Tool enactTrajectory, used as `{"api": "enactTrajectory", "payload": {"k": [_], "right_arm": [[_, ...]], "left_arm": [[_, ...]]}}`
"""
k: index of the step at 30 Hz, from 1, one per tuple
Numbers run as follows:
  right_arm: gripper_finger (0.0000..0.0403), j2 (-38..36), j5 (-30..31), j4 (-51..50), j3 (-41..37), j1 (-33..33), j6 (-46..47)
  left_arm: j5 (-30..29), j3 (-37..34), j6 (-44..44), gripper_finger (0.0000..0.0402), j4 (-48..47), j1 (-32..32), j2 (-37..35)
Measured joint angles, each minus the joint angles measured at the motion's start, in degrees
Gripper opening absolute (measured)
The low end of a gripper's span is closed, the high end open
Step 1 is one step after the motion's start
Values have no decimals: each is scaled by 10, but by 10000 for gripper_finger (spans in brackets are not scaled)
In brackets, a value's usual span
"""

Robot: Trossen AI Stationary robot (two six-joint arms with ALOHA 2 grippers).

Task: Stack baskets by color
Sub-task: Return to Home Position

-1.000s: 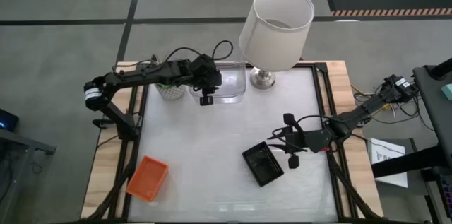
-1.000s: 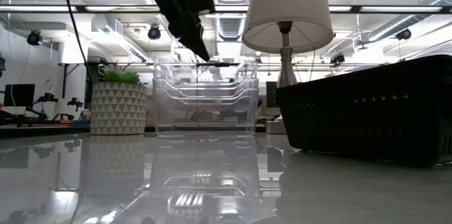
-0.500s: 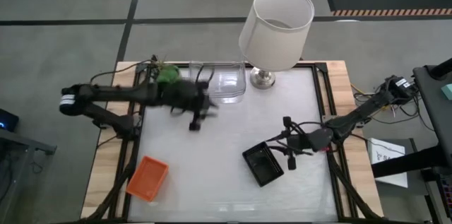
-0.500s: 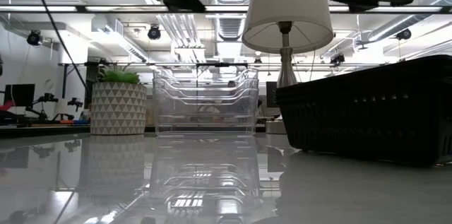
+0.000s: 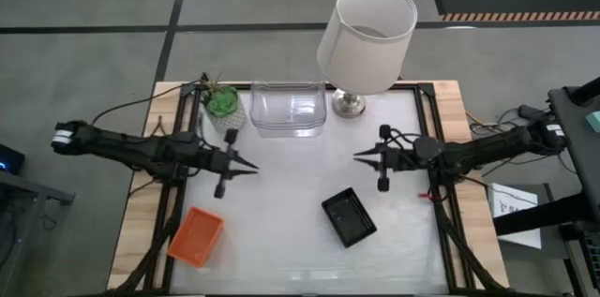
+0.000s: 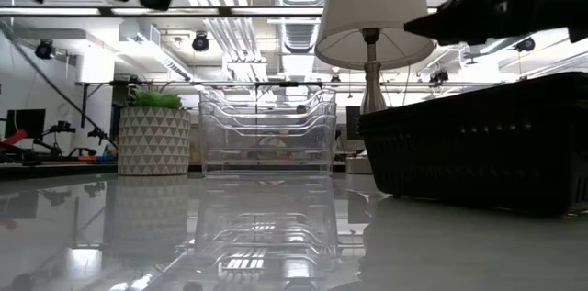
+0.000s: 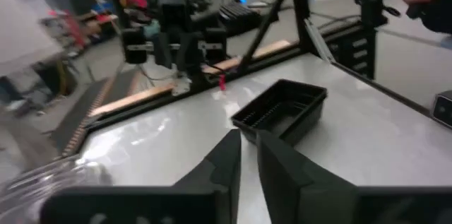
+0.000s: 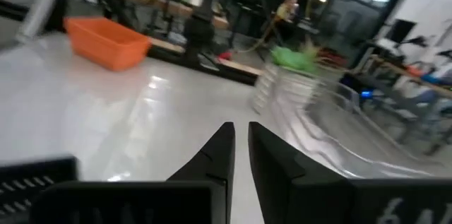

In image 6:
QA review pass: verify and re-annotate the clear plastic bin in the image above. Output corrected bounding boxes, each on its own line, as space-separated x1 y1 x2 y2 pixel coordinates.
198 100 337 164
198 114 337 177
198 87 337 152

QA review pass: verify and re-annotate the green succulent in white pot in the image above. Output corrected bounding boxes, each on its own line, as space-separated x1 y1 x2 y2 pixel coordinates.
118 80 192 176

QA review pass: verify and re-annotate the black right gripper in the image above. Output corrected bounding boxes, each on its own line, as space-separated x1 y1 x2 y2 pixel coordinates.
403 0 588 47

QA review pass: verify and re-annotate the black computer monitor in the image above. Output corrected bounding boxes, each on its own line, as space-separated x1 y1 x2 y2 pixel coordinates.
4 108 47 140

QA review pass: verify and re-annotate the thin grey diagonal strut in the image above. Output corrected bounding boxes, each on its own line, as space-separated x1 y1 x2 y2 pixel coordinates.
0 19 116 145

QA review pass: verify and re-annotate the red object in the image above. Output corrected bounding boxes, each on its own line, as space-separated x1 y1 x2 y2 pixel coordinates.
0 129 28 152

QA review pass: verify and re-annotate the black panel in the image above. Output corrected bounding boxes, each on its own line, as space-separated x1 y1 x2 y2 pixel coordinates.
345 106 362 140

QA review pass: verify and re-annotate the overhead frame bar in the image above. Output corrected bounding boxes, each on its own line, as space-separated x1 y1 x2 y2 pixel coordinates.
0 5 437 17
75 80 506 89

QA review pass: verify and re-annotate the black slotted plastic basket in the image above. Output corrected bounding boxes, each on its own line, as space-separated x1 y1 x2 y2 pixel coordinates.
357 72 588 122
357 73 588 218

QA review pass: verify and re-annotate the silver ventilation duct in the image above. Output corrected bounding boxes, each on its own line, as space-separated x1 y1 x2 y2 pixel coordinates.
270 0 332 53

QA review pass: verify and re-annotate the white shade silver table lamp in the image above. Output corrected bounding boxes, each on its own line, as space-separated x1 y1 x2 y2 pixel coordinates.
314 0 435 175

